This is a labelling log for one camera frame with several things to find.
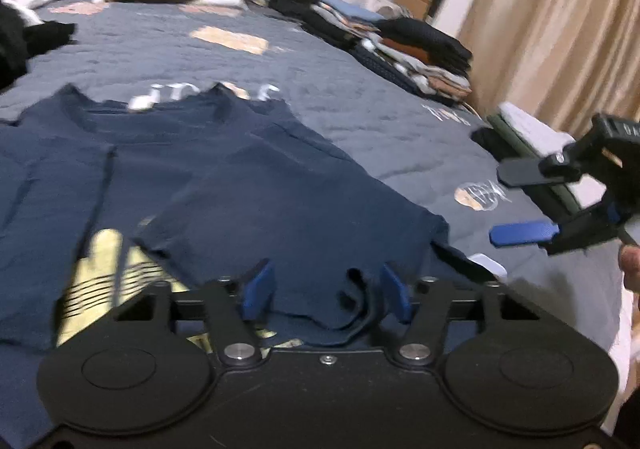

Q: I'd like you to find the beige curtain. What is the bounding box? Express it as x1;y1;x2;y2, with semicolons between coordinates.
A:
457;0;640;140

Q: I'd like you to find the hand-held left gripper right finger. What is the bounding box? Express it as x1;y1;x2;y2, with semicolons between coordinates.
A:
378;262;545;368

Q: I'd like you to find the grey quilted printed bedspread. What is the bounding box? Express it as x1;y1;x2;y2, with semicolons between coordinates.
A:
0;0;632;380

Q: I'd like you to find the black clothes heap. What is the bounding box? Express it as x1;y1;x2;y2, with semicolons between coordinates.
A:
270;0;327;26

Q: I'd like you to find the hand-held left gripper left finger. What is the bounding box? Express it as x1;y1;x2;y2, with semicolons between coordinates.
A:
113;259;276;368

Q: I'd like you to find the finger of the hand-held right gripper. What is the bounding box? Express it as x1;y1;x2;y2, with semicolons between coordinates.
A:
497;154;571;188
490;222;562;248

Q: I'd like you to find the white folded cloth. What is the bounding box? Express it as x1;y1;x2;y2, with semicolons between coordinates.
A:
500;101;617;210

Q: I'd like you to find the person's right hand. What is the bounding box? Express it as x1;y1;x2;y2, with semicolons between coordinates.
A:
618;244;640;295

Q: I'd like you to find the navy blue t-shirt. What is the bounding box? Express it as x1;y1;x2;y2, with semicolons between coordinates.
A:
0;81;493;356

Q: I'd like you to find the dark green folded cloth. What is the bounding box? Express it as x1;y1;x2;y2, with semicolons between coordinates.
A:
472;114;584;226

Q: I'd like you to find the stack of folded clothes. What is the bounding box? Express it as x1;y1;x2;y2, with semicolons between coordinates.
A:
300;0;474;108

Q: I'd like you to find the white fan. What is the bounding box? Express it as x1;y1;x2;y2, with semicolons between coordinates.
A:
357;0;402;20

